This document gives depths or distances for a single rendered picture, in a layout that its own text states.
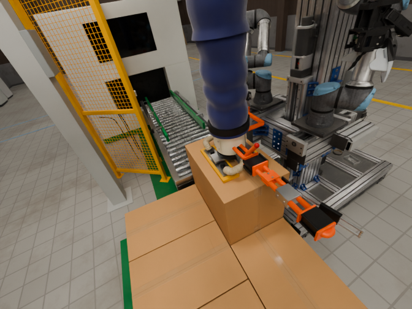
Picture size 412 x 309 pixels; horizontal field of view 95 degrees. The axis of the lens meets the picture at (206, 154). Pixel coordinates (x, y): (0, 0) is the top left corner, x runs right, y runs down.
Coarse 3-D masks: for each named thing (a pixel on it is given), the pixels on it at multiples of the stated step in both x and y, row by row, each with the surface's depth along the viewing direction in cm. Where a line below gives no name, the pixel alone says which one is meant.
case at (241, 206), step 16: (192, 144) 136; (192, 160) 129; (272, 160) 110; (208, 176) 107; (240, 176) 103; (256, 176) 102; (288, 176) 101; (208, 192) 116; (224, 192) 96; (240, 192) 95; (256, 192) 97; (272, 192) 103; (224, 208) 93; (240, 208) 99; (256, 208) 105; (272, 208) 113; (224, 224) 108; (240, 224) 107; (256, 224) 115
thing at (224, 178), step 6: (204, 150) 123; (210, 150) 118; (216, 150) 122; (204, 156) 121; (210, 162) 113; (222, 162) 107; (228, 162) 111; (216, 168) 109; (222, 168) 107; (222, 174) 103; (222, 180) 101; (228, 180) 101
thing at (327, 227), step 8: (312, 208) 65; (304, 216) 63; (312, 216) 62; (320, 216) 62; (328, 216) 61; (304, 224) 65; (312, 224) 60; (320, 224) 60; (328, 224) 59; (312, 232) 62; (320, 232) 58
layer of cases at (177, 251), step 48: (192, 192) 153; (144, 240) 126; (192, 240) 121; (240, 240) 116; (288, 240) 111; (144, 288) 103; (192, 288) 100; (240, 288) 96; (288, 288) 93; (336, 288) 90
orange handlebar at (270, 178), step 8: (248, 112) 131; (256, 120) 122; (240, 144) 103; (240, 152) 97; (264, 168) 86; (264, 176) 81; (272, 176) 80; (272, 184) 78; (280, 184) 78; (304, 200) 69; (296, 208) 67; (328, 232) 59
